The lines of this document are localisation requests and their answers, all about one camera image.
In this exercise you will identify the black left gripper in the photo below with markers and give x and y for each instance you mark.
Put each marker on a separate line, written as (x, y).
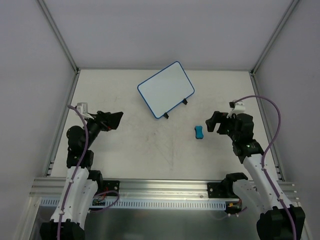
(104, 120)

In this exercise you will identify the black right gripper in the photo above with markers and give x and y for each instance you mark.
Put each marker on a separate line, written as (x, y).
(225, 124)

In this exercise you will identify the blue whiteboard eraser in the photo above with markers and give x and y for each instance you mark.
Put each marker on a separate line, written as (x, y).
(199, 132)

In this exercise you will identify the blue framed whiteboard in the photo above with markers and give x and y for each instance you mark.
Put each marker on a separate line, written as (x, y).
(165, 89)

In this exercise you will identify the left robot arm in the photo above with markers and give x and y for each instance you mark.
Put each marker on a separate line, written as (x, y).
(82, 183)

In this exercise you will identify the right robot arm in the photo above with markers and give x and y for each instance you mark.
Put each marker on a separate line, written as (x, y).
(277, 217)

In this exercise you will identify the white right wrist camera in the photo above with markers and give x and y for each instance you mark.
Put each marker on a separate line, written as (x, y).
(237, 107)

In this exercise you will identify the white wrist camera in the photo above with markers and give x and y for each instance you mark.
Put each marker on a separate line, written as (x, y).
(82, 108)
(237, 107)

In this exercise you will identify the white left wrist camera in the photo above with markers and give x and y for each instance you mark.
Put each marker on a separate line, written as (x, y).
(82, 108)

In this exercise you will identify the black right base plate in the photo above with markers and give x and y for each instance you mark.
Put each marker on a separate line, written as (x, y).
(219, 190)

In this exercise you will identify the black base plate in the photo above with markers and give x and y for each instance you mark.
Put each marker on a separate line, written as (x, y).
(110, 187)
(219, 190)

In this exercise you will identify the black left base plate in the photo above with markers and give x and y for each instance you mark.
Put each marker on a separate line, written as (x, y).
(110, 187)

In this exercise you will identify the aluminium front rail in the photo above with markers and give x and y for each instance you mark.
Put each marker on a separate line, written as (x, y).
(145, 189)

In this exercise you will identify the white slotted cable duct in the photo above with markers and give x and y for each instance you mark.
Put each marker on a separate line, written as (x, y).
(157, 204)

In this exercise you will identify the left aluminium frame post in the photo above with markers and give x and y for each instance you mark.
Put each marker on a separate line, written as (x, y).
(57, 34)

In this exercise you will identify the aluminium frame post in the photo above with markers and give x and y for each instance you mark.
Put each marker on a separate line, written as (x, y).
(57, 34)
(275, 34)

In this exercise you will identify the right aluminium frame post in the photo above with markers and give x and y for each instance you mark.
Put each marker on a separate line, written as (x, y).
(275, 34)

